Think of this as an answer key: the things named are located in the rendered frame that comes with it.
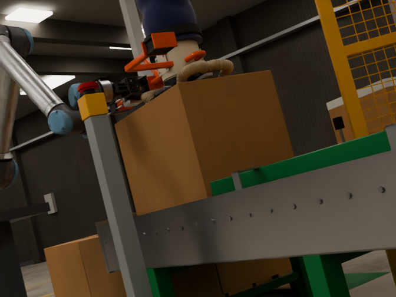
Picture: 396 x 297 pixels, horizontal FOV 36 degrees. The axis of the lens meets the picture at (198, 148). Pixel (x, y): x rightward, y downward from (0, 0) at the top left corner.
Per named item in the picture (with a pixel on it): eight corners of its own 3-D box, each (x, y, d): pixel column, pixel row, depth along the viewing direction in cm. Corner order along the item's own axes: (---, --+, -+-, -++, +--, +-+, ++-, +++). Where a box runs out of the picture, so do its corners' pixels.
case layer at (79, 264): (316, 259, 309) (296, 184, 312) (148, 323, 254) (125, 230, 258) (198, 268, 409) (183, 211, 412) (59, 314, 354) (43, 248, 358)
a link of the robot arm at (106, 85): (98, 105, 247) (92, 83, 248) (108, 104, 250) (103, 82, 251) (106, 99, 240) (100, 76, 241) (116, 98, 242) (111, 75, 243)
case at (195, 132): (300, 174, 218) (271, 69, 221) (207, 198, 198) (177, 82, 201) (217, 195, 269) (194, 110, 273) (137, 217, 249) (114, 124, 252)
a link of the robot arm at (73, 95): (70, 112, 240) (63, 88, 242) (98, 108, 247) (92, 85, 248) (78, 104, 232) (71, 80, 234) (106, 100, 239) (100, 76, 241)
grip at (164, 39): (178, 46, 195) (174, 31, 196) (155, 48, 191) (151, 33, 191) (166, 54, 202) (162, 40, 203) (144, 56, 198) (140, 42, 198)
